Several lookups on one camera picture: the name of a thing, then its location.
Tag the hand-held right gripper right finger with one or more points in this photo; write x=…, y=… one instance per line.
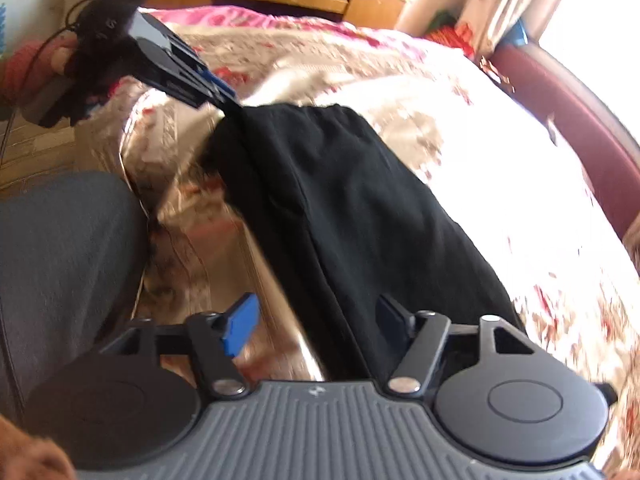
x=392, y=317

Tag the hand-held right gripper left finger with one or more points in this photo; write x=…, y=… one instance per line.
x=242, y=322

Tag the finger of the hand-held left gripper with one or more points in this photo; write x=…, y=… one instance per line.
x=175, y=80
x=172, y=42

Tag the black pants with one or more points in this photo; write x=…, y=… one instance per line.
x=325, y=200

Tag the person's left forearm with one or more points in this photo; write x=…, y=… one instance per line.
x=22, y=72

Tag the person's right forearm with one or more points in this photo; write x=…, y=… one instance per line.
x=25, y=452

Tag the person's left hand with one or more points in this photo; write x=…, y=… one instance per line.
x=62, y=60

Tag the pink floral blanket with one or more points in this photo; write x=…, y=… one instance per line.
x=225, y=15

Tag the person's grey trouser leg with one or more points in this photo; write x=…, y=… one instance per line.
x=60, y=260

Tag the floral satin blanket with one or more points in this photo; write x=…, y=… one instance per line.
x=450, y=125

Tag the maroon headboard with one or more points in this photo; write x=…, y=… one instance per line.
x=575, y=125

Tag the red bag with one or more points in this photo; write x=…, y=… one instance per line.
x=450, y=37

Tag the blue object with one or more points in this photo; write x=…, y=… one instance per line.
x=520, y=30

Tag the window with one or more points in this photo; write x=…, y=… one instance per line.
x=600, y=30

